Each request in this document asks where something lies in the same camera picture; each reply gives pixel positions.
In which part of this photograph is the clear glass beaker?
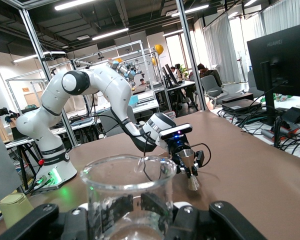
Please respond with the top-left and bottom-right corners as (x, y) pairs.
(79, 154), (178, 240)

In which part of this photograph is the aluminium frame post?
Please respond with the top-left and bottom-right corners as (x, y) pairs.
(18, 7), (79, 149)
(175, 0), (207, 112)

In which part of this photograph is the grey office chair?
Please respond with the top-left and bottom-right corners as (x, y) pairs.
(200, 75), (230, 106)

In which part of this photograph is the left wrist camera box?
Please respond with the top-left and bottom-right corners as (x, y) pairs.
(158, 123), (193, 141)

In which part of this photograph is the small glass cup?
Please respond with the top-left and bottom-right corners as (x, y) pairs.
(176, 149), (200, 191)

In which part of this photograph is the seated person dark jacket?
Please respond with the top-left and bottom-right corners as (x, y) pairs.
(196, 63), (224, 89)

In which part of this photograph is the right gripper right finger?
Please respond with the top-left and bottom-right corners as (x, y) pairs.
(140, 191), (269, 240)

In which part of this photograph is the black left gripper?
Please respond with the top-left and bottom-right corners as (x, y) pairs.
(164, 136), (206, 178)

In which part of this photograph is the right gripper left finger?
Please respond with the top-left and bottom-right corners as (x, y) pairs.
(0, 193), (134, 240)

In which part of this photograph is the black flat box device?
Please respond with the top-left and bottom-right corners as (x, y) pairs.
(221, 92), (262, 113)

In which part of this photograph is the pale green shaker bottle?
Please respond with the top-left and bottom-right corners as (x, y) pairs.
(0, 192), (35, 229)

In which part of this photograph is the black computer monitor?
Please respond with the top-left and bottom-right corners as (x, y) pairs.
(246, 24), (300, 127)

